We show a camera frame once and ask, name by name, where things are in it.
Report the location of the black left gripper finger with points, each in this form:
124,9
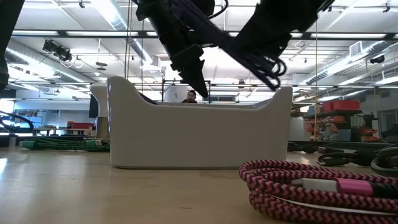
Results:
186,59

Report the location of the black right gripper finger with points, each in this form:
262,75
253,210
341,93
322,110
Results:
264,40

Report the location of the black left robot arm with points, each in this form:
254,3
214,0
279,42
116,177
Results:
7,31

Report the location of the person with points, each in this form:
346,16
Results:
190,97

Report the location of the large white plastic bin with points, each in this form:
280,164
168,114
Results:
196,137

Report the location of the red storage bin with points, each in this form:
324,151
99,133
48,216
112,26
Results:
346,104
327,106

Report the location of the black overhead light bar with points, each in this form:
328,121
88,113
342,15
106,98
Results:
62,33

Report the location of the black monitor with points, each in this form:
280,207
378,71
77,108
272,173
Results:
93,107

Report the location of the black storage shelf rack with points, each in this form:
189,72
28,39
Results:
342,112

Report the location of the red box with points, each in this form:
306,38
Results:
81,125

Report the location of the silver ventilation duct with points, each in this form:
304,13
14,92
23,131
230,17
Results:
118,21
342,62

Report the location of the black background camera frame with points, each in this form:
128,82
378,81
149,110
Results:
162,91

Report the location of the small black ceiling camera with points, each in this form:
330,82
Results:
241,83

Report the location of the black overhead camera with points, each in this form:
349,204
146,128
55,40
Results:
377,59
63,53

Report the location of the black table edge rail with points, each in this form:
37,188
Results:
367,145

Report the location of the small white post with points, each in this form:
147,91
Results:
12,142

